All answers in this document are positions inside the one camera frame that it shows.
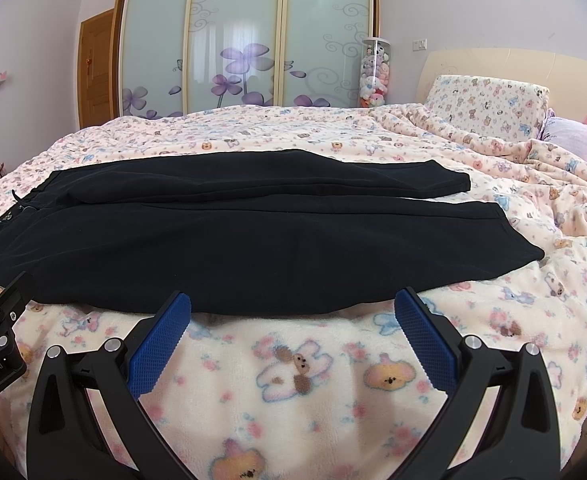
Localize black pants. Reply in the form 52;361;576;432
0;150;544;318

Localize floral fleece blanket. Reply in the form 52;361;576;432
0;104;587;479

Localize lavender pillow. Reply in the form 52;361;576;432
541;116;587;162

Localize bear print pillow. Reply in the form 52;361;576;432
425;75;551;142

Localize wooden door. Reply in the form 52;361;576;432
77;10;114;128

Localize cream pink headboard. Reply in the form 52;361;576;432
416;48;587;125

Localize sliding door wardrobe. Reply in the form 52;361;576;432
111;0;379;119

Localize clear plush toy tube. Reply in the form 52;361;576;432
359;37;391;108

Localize wall power socket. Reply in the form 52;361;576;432
412;39;428;52

